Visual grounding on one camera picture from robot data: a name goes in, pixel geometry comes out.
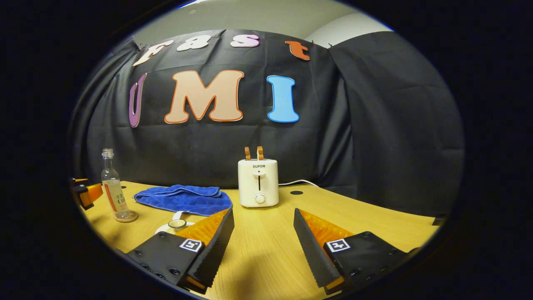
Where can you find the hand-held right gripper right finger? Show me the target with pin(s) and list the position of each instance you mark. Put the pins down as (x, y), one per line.
(314, 250)

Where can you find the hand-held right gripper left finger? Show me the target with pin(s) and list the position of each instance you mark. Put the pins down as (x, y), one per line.
(214, 243)

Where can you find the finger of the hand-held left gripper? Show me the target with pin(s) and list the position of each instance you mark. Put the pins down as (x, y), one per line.
(81, 181)
(92, 195)

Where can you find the white teacup lid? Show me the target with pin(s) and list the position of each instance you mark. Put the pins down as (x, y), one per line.
(177, 225)

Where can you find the round cork coaster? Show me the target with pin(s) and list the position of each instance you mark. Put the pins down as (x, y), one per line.
(132, 217)

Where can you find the white teacup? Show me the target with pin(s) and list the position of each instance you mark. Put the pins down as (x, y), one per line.
(160, 230)

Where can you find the blue towel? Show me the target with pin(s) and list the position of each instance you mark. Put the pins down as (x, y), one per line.
(183, 199)

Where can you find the cream toaster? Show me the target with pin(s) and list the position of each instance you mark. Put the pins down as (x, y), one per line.
(258, 183)

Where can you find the brown bread slice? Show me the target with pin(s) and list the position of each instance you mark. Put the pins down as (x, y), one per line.
(260, 153)
(247, 153)

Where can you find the black backdrop cloth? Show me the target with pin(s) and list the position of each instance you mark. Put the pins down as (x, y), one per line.
(333, 137)

